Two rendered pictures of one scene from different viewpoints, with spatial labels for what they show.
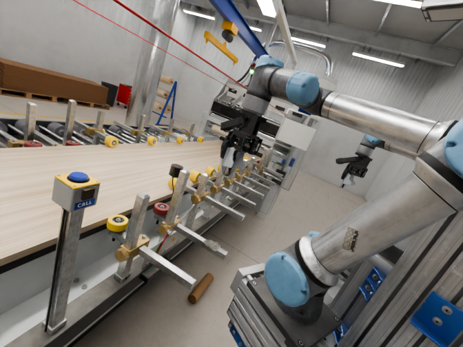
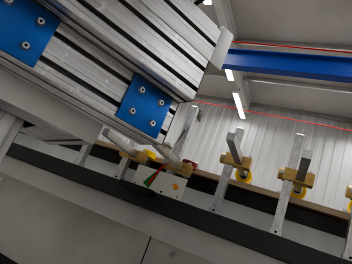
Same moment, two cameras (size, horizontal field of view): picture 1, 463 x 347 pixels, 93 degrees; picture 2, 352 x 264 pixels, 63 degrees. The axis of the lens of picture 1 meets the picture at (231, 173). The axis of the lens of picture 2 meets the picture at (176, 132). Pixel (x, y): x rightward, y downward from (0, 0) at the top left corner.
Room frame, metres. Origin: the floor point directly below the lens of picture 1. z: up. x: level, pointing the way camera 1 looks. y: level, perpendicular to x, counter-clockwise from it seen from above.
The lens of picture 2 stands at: (1.13, -1.13, 0.60)
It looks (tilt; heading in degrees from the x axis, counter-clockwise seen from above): 17 degrees up; 99
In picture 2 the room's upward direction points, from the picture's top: 22 degrees clockwise
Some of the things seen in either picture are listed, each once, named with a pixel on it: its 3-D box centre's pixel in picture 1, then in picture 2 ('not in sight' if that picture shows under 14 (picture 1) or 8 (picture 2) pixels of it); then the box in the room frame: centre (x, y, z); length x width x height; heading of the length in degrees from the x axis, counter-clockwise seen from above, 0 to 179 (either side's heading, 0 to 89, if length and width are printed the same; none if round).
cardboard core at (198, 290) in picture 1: (201, 287); not in sight; (1.51, -0.11, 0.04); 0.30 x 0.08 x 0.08; 164
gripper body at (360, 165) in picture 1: (358, 164); not in sight; (1.24, -0.63, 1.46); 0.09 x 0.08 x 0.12; 41
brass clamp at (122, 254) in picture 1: (133, 248); (132, 154); (0.75, 0.27, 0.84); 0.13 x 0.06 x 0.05; 164
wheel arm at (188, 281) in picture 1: (149, 256); (128, 150); (0.75, 0.19, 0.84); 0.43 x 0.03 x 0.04; 74
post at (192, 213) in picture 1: (194, 208); (225, 176); (1.21, 0.13, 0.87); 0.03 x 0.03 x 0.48; 74
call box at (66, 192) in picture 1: (76, 192); not in sight; (0.48, 0.35, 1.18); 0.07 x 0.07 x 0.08; 74
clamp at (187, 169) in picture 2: (169, 224); (177, 167); (1.00, 0.20, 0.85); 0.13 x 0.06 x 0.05; 164
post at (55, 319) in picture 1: (62, 270); (96, 127); (0.48, 0.35, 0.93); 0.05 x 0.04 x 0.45; 164
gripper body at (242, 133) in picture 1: (246, 132); not in sight; (0.68, 0.00, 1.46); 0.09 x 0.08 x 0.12; 41
